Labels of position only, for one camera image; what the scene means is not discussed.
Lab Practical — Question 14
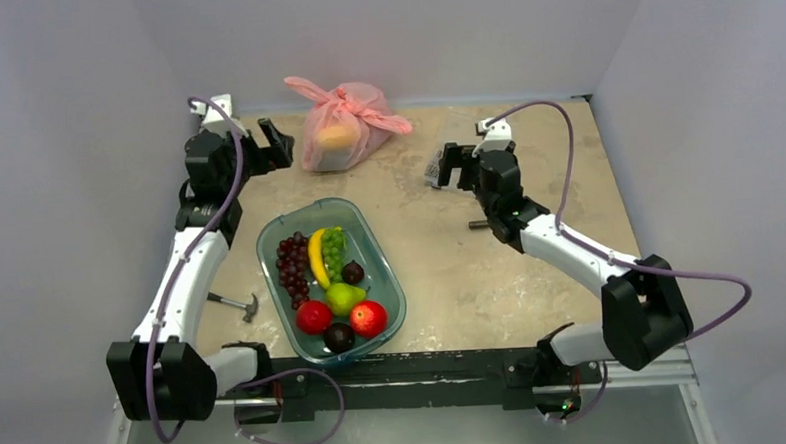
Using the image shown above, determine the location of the dark plum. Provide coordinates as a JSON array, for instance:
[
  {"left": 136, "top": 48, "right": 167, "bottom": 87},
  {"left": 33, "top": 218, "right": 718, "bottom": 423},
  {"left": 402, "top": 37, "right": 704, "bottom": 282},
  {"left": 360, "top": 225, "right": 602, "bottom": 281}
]
[{"left": 322, "top": 322, "right": 356, "bottom": 355}]

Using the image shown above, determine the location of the red apple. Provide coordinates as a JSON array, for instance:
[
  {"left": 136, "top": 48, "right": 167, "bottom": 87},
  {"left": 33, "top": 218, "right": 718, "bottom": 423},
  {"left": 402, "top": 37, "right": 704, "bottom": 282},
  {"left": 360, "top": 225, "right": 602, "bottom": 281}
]
[
  {"left": 295, "top": 300, "right": 333, "bottom": 335},
  {"left": 349, "top": 300, "right": 388, "bottom": 339}
]

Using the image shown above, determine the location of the teal plastic container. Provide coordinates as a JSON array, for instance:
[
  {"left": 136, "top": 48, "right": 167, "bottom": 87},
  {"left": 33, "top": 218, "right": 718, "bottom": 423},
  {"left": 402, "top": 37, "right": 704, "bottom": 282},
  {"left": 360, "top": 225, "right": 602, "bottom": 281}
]
[{"left": 256, "top": 197, "right": 407, "bottom": 366}]

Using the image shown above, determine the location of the red apple left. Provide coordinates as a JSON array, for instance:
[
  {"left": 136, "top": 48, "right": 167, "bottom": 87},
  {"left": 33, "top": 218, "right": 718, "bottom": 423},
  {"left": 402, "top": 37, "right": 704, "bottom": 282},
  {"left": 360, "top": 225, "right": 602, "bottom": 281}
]
[{"left": 295, "top": 300, "right": 333, "bottom": 335}]

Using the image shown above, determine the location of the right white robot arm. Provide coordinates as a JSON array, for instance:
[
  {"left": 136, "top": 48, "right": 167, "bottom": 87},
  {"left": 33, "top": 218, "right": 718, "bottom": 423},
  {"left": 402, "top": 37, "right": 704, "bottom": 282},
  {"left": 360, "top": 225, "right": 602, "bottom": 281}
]
[{"left": 437, "top": 142, "right": 694, "bottom": 382}]

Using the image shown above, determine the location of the red apple right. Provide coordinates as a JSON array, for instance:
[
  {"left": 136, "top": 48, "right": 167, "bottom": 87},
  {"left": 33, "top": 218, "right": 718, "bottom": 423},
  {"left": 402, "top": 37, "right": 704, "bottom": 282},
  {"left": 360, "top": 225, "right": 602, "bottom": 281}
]
[{"left": 349, "top": 300, "right": 388, "bottom": 339}]

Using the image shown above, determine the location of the clear screw organizer box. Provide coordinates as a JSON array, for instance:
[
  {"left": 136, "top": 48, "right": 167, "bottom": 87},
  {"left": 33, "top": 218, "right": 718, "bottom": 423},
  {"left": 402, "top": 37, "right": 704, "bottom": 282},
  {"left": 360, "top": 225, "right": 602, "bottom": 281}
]
[{"left": 423, "top": 149, "right": 443, "bottom": 189}]

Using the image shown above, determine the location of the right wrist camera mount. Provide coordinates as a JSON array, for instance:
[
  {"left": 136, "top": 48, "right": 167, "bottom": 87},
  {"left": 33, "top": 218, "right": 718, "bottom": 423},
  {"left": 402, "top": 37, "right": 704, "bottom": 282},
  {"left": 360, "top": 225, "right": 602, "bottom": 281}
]
[{"left": 472, "top": 118, "right": 514, "bottom": 156}]

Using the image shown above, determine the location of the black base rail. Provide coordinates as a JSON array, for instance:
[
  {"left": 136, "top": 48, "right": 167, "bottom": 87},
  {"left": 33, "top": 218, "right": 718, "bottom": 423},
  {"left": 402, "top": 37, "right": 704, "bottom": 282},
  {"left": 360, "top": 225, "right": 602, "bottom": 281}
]
[{"left": 223, "top": 347, "right": 603, "bottom": 422}]

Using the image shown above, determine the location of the orange fruit in bag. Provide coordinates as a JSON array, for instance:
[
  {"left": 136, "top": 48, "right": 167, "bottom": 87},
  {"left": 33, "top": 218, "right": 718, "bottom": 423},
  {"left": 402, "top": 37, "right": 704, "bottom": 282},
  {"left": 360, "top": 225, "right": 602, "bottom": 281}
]
[{"left": 314, "top": 124, "right": 359, "bottom": 152}]

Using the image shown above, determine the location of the metal pump nozzle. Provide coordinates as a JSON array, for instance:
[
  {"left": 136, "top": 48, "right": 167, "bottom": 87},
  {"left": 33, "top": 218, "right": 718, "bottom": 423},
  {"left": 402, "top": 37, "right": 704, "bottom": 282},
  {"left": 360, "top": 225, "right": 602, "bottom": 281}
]
[{"left": 467, "top": 220, "right": 489, "bottom": 231}]

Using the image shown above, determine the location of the small hammer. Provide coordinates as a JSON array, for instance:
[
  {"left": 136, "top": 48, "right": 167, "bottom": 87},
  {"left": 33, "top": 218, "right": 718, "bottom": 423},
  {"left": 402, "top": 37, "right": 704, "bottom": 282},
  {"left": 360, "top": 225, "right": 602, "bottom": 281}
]
[{"left": 207, "top": 292, "right": 259, "bottom": 324}]

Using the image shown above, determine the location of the pink plastic bag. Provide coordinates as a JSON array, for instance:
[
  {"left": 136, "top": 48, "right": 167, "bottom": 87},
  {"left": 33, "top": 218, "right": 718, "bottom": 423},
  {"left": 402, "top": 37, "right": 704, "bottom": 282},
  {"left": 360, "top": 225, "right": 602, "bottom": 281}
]
[{"left": 284, "top": 76, "right": 413, "bottom": 173}]

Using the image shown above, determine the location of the yellow fake banana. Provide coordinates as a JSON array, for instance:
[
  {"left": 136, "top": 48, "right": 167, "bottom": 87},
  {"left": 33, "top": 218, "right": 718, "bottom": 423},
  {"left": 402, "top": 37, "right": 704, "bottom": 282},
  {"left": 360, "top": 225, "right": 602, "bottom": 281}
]
[{"left": 307, "top": 228, "right": 331, "bottom": 290}]

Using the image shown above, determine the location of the dark fig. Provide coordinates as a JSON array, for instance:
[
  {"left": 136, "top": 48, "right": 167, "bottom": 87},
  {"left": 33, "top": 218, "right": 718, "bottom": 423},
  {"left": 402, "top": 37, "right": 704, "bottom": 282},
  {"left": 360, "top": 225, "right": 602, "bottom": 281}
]
[{"left": 340, "top": 261, "right": 365, "bottom": 285}]

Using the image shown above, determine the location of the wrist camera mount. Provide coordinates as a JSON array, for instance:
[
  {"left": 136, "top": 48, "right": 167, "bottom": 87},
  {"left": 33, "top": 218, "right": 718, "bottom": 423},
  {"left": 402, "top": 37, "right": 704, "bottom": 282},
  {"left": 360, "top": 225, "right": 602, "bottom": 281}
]
[
  {"left": 188, "top": 93, "right": 233, "bottom": 137},
  {"left": 472, "top": 118, "right": 514, "bottom": 156}
]

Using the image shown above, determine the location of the green grape bunch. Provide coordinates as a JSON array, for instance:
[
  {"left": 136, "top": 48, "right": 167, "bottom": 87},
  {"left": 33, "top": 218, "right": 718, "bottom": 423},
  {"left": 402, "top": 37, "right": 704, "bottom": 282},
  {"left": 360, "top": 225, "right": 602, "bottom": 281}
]
[{"left": 322, "top": 226, "right": 347, "bottom": 284}]

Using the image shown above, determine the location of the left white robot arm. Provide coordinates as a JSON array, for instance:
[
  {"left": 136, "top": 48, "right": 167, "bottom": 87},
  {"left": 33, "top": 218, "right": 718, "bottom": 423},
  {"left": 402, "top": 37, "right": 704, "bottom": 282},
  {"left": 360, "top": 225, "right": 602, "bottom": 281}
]
[{"left": 106, "top": 117, "right": 294, "bottom": 422}]

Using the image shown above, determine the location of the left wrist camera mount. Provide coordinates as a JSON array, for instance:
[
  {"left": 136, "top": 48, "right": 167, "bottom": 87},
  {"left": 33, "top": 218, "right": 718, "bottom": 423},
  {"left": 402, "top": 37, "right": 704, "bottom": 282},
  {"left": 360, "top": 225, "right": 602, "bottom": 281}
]
[{"left": 188, "top": 93, "right": 233, "bottom": 137}]

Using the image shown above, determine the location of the green fake pear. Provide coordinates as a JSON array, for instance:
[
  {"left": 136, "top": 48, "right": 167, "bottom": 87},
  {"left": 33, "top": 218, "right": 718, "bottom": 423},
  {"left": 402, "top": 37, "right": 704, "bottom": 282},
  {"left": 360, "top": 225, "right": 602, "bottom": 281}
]
[{"left": 324, "top": 282, "right": 367, "bottom": 317}]

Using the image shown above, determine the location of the purple grape bunch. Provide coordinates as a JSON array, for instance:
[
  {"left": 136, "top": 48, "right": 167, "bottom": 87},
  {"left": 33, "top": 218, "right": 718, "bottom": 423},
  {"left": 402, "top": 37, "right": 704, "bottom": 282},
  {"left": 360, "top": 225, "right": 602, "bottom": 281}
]
[{"left": 276, "top": 231, "right": 310, "bottom": 310}]

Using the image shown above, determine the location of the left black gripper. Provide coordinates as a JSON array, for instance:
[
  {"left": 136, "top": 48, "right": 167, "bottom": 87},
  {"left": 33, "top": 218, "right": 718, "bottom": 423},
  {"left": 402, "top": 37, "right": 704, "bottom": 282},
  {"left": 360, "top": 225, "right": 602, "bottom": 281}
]
[{"left": 217, "top": 117, "right": 294, "bottom": 197}]

